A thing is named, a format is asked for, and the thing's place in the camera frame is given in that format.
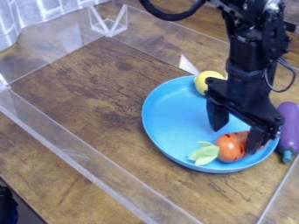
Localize black cable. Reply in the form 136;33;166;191
137;0;208;22

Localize white patterned curtain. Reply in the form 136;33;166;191
0;0;109;52

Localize purple toy eggplant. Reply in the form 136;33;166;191
277;101;299;164

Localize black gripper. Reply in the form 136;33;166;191
205;60;282;155

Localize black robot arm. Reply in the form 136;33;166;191
205;0;289;154

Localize orange toy carrot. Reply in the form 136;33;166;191
186;130;249;166

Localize blue round tray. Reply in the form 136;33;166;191
141;75;278;173

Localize yellow toy lemon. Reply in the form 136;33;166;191
193;71;225;95

